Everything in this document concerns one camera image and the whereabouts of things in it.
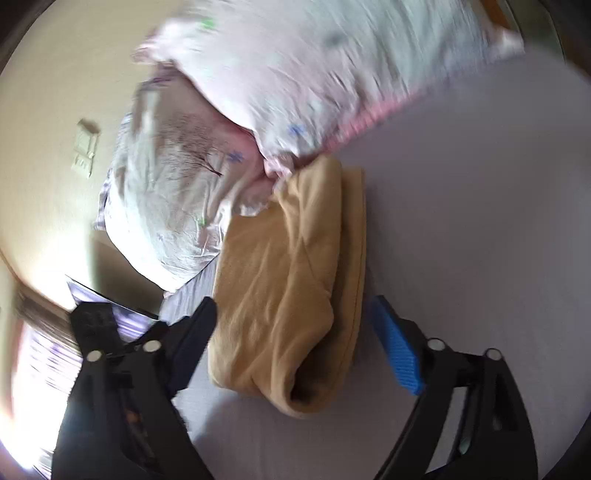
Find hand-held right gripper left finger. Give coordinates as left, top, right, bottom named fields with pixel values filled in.
left=51, top=296, right=219, bottom=480

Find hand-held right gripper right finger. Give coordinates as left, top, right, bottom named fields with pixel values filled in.
left=369, top=295, right=540, bottom=480

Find tan garment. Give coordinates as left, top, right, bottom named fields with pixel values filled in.
left=207, top=154, right=368, bottom=420

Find lavender bed sheet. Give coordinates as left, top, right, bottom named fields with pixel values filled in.
left=159, top=44, right=591, bottom=480

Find window with curtain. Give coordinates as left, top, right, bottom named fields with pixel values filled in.
left=0, top=274, right=160, bottom=478

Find white floral pillow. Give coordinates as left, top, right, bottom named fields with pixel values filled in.
left=92, top=62, right=282, bottom=296

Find white wall switch plate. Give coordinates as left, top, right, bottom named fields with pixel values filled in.
left=71, top=119, right=101, bottom=177

